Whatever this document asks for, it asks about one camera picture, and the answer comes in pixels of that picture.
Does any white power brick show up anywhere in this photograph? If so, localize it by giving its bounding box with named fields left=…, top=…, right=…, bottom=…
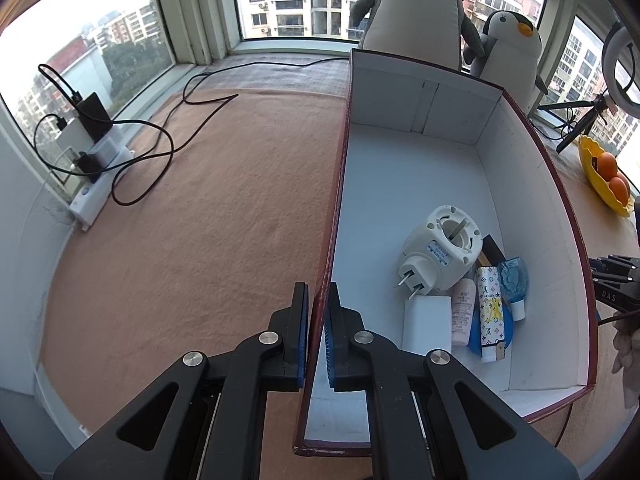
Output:
left=92, top=127, right=125, bottom=161

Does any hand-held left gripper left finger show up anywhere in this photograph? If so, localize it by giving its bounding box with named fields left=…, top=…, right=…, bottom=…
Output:
left=52, top=281, right=310, bottom=480

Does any short black cable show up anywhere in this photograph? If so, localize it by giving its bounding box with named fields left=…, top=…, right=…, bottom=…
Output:
left=37, top=63, right=83, bottom=106

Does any white power strip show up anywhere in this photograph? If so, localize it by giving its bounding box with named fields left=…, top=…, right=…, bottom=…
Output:
left=69, top=145, right=137, bottom=232

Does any dark red cardboard box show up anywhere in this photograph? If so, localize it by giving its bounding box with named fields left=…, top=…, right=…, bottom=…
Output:
left=292, top=47, right=599, bottom=457

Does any yellow fruit bowl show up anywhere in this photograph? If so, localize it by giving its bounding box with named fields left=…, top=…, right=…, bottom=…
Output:
left=578, top=135, right=636, bottom=218

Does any black charger cable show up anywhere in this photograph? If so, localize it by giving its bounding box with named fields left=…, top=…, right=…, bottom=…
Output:
left=32, top=112, right=68, bottom=171

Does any person's right hand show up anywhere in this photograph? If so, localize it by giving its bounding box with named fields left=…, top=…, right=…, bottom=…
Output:
left=612, top=310, right=640, bottom=376

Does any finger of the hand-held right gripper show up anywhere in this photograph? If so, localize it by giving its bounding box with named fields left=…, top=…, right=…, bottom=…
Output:
left=591, top=269, right=632, bottom=288
left=589, top=255, right=640, bottom=273

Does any blue round lid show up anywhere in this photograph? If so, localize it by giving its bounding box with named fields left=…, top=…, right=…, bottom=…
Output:
left=467, top=305, right=515, bottom=353

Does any white foam block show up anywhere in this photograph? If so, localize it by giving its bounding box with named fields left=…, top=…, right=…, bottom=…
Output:
left=401, top=295, right=453, bottom=353

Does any black tripod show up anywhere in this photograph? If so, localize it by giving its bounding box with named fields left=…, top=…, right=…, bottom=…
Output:
left=537, top=94, right=613, bottom=155

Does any white plug-in adapter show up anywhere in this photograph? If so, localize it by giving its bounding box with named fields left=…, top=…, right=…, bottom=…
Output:
left=396, top=205, right=485, bottom=302

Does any white charger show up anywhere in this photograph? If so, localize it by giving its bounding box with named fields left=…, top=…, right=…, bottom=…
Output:
left=54, top=119, right=93, bottom=166

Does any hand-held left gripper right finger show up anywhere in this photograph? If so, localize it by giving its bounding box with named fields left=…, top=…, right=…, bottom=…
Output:
left=322, top=281, right=581, bottom=480

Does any small penguin plush toy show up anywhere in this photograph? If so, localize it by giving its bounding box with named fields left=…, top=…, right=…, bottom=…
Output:
left=462, top=10, right=549, bottom=116

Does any dark rectangular case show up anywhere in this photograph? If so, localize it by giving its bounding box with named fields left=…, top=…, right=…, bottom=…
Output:
left=477, top=234, right=506, bottom=268

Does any black plug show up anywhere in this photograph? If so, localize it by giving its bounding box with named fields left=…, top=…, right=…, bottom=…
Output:
left=72, top=152, right=103, bottom=183

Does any long black cable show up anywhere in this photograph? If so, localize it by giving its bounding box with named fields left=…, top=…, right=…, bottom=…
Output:
left=111, top=57, right=348, bottom=206

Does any white window frame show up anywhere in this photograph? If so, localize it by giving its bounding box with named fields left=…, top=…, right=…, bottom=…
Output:
left=0, top=0, right=640, bottom=241

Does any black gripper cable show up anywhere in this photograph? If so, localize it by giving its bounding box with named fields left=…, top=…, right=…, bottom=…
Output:
left=550, top=310, right=633, bottom=451

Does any patterned lighter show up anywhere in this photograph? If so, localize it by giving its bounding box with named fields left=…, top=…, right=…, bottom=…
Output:
left=475, top=266, right=506, bottom=365

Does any pink bottle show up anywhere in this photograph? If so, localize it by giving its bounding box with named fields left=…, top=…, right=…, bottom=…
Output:
left=450, top=278, right=477, bottom=346

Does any small blue bottle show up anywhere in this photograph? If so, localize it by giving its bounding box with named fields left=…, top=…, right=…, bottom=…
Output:
left=497, top=256, right=530, bottom=321

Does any large penguin plush toy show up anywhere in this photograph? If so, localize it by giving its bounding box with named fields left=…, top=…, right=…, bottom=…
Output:
left=348, top=0, right=486, bottom=72

